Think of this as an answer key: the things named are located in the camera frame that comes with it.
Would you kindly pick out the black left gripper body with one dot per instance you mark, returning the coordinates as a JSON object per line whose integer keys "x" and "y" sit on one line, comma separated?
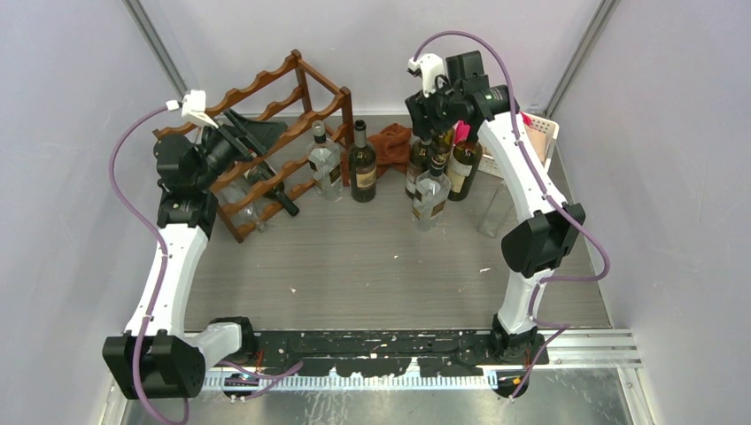
{"x": 228, "y": 146}

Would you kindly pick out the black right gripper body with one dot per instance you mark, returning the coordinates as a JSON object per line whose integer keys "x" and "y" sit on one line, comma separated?
{"x": 439, "y": 109}

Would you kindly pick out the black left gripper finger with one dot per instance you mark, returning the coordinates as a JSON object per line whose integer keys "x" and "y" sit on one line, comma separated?
{"x": 267, "y": 132}
{"x": 253, "y": 159}

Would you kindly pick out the dark green wine bottle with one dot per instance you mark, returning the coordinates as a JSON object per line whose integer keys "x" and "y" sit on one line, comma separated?
{"x": 443, "y": 144}

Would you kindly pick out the dark wine bottle cream label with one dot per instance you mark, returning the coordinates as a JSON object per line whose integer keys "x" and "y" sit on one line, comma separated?
{"x": 462, "y": 168}

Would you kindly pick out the square clear bottle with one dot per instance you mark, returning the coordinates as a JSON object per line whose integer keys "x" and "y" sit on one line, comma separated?
{"x": 324, "y": 158}

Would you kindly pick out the clear bottle gold cap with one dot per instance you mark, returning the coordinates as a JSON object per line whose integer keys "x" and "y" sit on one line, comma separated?
{"x": 431, "y": 191}

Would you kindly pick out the clear bottle front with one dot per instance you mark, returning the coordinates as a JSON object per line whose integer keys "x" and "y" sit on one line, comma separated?
{"x": 497, "y": 213}

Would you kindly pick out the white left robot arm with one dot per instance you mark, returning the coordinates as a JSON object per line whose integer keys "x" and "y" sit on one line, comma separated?
{"x": 170, "y": 275}

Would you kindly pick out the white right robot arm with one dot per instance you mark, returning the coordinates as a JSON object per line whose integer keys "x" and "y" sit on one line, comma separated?
{"x": 453, "y": 90}

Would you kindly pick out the wooden wine rack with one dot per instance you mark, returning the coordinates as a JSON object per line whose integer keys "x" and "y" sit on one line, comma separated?
{"x": 242, "y": 206}

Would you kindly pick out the green wine bottle silver neck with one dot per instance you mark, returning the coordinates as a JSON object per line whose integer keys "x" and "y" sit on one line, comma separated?
{"x": 362, "y": 165}

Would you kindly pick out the pink cloth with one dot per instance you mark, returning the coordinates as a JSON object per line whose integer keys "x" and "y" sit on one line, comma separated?
{"x": 461, "y": 131}

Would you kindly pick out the brown suede cloth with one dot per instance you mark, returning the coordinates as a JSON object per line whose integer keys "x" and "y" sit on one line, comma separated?
{"x": 392, "y": 146}

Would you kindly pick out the beige cloth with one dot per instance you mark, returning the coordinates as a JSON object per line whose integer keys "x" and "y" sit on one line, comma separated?
{"x": 538, "y": 143}

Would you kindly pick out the white plastic basket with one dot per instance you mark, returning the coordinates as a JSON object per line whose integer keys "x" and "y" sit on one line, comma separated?
{"x": 488, "y": 164}

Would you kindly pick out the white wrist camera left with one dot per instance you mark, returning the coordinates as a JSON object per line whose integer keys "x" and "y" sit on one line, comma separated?
{"x": 192, "y": 108}

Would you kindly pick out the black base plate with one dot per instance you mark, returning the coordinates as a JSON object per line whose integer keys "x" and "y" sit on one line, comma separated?
{"x": 378, "y": 353}

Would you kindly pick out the aluminium frame rail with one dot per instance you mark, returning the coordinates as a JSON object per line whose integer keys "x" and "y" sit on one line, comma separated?
{"x": 574, "y": 349}

